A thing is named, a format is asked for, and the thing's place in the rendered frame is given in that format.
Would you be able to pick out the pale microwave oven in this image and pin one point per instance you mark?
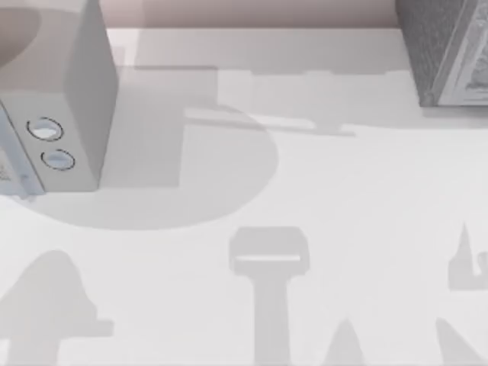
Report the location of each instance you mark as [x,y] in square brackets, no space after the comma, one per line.
[80,95]

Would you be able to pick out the grey cabinet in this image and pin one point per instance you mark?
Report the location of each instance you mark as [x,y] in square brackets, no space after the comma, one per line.
[438,49]

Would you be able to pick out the round microwave knob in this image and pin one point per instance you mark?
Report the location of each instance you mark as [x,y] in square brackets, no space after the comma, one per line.
[58,159]
[45,129]

